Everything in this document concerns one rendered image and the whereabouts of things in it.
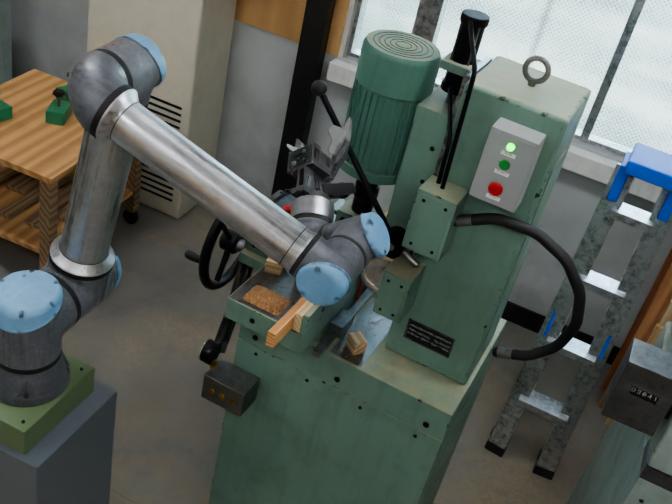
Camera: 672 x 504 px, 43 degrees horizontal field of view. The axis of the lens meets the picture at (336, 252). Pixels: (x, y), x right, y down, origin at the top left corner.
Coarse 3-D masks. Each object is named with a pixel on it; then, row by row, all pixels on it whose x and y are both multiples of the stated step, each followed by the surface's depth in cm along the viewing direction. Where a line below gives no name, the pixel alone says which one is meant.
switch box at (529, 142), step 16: (496, 128) 166; (512, 128) 167; (528, 128) 168; (496, 144) 167; (528, 144) 164; (480, 160) 170; (496, 160) 168; (512, 160) 167; (528, 160) 165; (480, 176) 171; (496, 176) 170; (512, 176) 168; (528, 176) 168; (480, 192) 173; (512, 192) 170; (512, 208) 172
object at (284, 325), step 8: (296, 304) 196; (288, 312) 193; (280, 320) 190; (288, 320) 190; (272, 328) 187; (280, 328) 188; (288, 328) 192; (272, 336) 186; (280, 336) 189; (272, 344) 187
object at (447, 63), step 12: (468, 12) 175; (480, 12) 176; (480, 24) 173; (468, 36) 175; (480, 36) 175; (456, 48) 178; (468, 48) 176; (444, 60) 178; (456, 60) 178; (468, 60) 178; (480, 60) 182; (456, 72) 178; (444, 84) 182; (456, 84) 181
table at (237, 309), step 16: (336, 208) 241; (240, 256) 220; (256, 256) 220; (256, 272) 209; (240, 288) 203; (272, 288) 205; (288, 288) 206; (352, 288) 215; (240, 304) 198; (336, 304) 207; (240, 320) 201; (256, 320) 198; (272, 320) 196; (320, 320) 200; (288, 336) 196; (304, 336) 194
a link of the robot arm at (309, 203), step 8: (296, 200) 175; (304, 200) 174; (312, 200) 174; (320, 200) 174; (328, 200) 175; (296, 208) 174; (304, 208) 173; (312, 208) 173; (320, 208) 173; (328, 208) 175; (328, 216) 174
